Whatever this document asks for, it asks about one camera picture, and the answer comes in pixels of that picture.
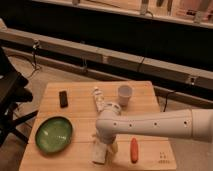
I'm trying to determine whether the white sponge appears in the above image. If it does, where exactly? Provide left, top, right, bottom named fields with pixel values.
left=92, top=140, right=107, bottom=164

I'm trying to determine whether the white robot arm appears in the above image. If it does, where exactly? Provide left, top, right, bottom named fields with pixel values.
left=95, top=102, right=213, bottom=145

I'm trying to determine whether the green ceramic bowl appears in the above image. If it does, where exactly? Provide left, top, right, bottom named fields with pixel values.
left=35, top=116, right=73, bottom=154

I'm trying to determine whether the red carrot-shaped object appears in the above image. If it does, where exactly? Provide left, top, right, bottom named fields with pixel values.
left=130, top=138, right=139, bottom=163

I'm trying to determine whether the white tube bottle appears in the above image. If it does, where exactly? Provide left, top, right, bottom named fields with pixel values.
left=93, top=87, right=106, bottom=113

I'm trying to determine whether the black rectangular block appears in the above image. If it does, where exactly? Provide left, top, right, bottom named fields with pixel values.
left=59, top=91, right=68, bottom=108

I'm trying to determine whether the black chair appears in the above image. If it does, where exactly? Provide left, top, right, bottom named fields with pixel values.
left=0, top=46, right=38, bottom=147

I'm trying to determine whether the black cable behind table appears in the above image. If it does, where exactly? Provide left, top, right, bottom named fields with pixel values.
left=161, top=90, right=178, bottom=113

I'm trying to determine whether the black cable on floor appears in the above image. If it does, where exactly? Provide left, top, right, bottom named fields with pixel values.
left=26, top=39, right=43, bottom=80

